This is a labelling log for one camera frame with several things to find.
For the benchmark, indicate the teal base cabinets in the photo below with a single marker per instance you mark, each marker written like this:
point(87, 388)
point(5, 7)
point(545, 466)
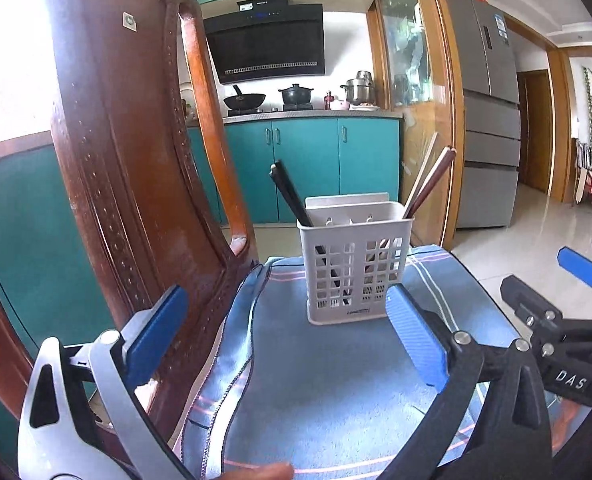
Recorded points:
point(306, 160)

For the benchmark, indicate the black range hood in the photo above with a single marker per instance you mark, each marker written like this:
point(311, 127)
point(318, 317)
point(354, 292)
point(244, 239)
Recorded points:
point(266, 40)

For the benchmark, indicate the black wok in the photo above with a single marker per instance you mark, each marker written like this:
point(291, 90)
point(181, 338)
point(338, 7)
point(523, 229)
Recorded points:
point(245, 100)

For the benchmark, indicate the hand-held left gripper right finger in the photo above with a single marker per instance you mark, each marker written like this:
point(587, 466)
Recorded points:
point(415, 340)

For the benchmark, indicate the gas stove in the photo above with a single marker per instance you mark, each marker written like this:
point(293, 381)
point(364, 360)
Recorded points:
point(276, 109)

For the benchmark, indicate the bright window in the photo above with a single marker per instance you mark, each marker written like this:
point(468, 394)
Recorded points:
point(11, 50)

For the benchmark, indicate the silver refrigerator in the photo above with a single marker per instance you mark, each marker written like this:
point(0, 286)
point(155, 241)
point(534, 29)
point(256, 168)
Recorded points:
point(485, 110)

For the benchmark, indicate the black cooking pot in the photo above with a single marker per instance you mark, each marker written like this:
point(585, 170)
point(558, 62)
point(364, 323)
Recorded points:
point(297, 97)

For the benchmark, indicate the white plastic utensil basket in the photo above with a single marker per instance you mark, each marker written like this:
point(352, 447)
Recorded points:
point(355, 232)

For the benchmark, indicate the blue striped cloth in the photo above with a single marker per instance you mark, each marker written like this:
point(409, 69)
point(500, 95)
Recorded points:
point(326, 385)

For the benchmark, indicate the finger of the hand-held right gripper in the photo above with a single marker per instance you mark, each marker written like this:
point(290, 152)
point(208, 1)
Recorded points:
point(523, 297)
point(580, 266)

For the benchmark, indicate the person's left hand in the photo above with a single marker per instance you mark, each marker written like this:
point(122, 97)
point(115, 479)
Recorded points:
point(261, 472)

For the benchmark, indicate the carved brown wooden chair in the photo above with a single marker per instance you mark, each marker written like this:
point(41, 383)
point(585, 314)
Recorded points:
point(126, 160)

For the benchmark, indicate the wood-framed glass sliding door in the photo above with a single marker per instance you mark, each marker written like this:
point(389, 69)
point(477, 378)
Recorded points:
point(415, 85)

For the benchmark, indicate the steel stockpot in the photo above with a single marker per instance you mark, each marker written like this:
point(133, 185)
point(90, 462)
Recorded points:
point(358, 91)

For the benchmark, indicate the grey kitchen countertop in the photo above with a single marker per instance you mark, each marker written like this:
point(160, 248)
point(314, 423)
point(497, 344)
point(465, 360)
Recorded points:
point(301, 115)

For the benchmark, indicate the small dark bottle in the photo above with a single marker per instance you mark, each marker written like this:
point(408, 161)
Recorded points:
point(329, 100)

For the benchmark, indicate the plate of food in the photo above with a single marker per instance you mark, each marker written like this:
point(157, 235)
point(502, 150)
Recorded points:
point(365, 107)

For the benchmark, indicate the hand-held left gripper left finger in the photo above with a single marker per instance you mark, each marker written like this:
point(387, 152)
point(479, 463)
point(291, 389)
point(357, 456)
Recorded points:
point(158, 332)

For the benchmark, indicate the red-brown chopstick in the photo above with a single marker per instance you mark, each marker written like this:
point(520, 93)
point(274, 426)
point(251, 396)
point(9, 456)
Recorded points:
point(438, 170)

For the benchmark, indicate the brown wooden door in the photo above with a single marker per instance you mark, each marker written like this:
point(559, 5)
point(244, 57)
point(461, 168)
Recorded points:
point(535, 135)

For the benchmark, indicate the pink bowl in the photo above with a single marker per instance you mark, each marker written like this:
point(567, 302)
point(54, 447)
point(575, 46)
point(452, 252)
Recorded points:
point(340, 105)

